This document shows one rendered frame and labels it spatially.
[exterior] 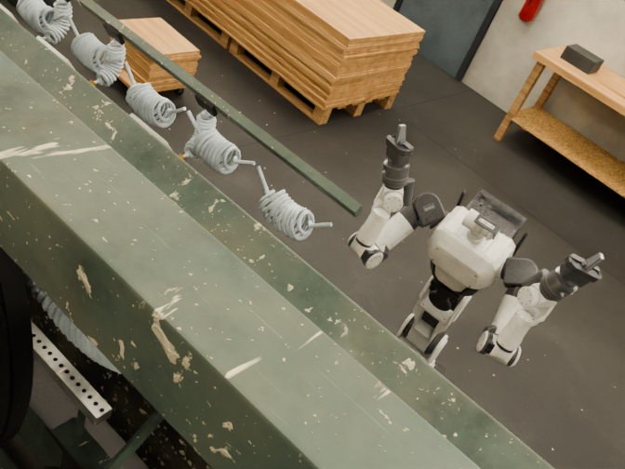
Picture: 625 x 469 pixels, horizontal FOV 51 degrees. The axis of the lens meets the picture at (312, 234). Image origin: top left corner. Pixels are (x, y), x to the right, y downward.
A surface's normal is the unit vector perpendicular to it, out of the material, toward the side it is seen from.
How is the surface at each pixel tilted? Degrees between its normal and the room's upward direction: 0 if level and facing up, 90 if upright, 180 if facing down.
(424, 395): 35
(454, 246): 68
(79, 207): 0
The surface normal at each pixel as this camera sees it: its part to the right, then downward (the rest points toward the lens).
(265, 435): -0.61, 0.33
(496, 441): -0.09, -0.41
